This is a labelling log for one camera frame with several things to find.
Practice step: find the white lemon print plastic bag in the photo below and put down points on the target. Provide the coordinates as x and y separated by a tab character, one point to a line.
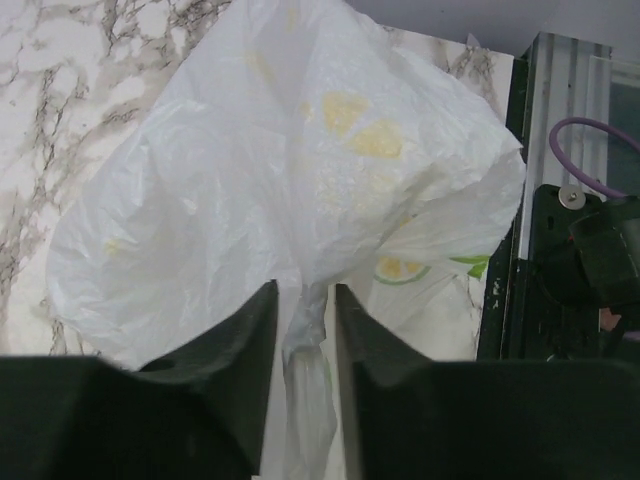
296	143

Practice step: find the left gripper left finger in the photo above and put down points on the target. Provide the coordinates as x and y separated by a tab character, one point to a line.
198	412

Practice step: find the black mounting rail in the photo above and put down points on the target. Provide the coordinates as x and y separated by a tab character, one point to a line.
562	94

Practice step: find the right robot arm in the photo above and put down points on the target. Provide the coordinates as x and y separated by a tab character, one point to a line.
585	264

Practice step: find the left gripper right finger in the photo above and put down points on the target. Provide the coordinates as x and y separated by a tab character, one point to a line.
405	416

